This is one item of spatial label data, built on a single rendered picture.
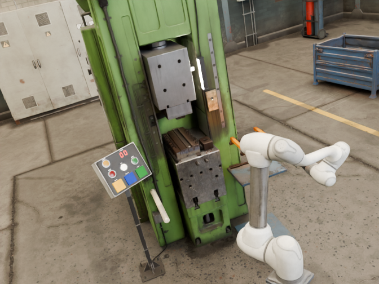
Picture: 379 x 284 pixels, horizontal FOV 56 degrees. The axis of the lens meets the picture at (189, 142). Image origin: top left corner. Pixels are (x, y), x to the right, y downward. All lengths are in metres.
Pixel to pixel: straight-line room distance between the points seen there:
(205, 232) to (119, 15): 1.94
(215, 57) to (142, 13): 0.65
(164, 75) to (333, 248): 1.97
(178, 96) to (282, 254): 1.34
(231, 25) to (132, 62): 7.12
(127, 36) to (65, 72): 5.26
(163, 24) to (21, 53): 5.32
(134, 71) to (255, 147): 1.19
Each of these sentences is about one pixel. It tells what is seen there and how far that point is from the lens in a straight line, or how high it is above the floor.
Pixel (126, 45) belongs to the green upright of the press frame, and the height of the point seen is 1.86.
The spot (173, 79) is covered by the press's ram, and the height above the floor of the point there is 1.56.
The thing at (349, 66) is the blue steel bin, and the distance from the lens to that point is 6.11.
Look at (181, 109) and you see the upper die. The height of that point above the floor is 1.33.
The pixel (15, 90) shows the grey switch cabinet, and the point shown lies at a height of 0.69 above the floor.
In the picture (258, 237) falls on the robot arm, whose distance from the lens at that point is 2.10.
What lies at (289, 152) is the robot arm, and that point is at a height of 1.39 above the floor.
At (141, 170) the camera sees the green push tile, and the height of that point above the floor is 1.02.
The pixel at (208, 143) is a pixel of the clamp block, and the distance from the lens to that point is 2.88.
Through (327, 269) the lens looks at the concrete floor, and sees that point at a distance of 3.11.
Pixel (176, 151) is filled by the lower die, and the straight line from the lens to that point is 2.84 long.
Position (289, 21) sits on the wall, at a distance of 10.68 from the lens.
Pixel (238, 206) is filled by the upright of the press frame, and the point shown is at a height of 0.13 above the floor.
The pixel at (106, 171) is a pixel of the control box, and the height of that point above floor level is 1.12.
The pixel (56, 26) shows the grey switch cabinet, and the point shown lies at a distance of 7.71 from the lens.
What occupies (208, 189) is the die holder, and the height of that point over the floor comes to 0.59.
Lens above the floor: 2.30
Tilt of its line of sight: 27 degrees down
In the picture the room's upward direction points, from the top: 12 degrees counter-clockwise
